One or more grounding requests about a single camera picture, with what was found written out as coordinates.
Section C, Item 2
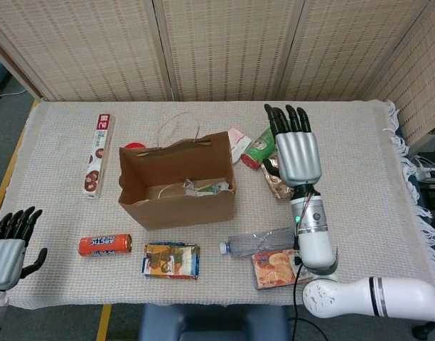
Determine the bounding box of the clear plastic water bottle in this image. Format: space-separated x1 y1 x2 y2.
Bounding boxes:
218 227 299 259

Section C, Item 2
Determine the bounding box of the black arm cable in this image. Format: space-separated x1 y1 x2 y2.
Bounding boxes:
287 232 328 341

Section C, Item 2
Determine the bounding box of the dark blue padded seat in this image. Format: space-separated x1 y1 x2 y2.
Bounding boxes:
138 303 291 341

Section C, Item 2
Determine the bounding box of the long white cookie box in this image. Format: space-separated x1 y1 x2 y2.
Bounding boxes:
82 113 117 200

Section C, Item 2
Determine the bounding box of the yellow floor tape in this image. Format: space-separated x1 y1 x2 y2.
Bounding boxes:
0 101 39 228
95 304 112 341

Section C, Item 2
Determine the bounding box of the green chips can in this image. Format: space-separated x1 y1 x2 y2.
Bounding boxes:
240 126 279 171

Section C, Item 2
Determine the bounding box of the white woven tablecloth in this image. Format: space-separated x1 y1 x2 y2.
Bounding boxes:
6 99 435 310

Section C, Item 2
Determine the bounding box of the black box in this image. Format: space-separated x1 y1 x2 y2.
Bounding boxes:
418 179 435 214

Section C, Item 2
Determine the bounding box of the brown paper bag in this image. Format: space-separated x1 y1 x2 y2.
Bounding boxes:
117 112 237 232

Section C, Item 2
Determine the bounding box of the orange snack can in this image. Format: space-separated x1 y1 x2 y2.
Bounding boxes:
77 233 134 257

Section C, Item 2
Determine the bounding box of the white power strip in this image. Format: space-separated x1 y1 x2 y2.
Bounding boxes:
412 156 435 183

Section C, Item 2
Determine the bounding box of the gold foil snack bag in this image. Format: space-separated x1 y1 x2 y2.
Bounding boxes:
260 152 296 200

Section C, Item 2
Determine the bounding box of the white pink snack packet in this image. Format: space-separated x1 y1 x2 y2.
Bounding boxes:
227 127 252 165

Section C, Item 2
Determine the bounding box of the beige woven screen panel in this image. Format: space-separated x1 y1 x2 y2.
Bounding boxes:
365 0 435 146
276 0 431 102
0 0 174 103
155 0 306 102

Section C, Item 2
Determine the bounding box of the white green snack packet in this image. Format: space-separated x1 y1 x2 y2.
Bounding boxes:
183 178 231 197

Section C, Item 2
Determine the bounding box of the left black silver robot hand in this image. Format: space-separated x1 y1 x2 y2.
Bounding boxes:
0 205 48 291

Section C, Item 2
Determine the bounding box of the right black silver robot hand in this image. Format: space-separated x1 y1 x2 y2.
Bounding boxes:
262 104 323 188

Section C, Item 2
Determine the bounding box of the colourful taped snack box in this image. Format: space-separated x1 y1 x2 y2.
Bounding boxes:
141 242 201 281

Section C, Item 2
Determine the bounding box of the orange biscuit box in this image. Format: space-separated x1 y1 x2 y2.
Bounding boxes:
251 248 313 291

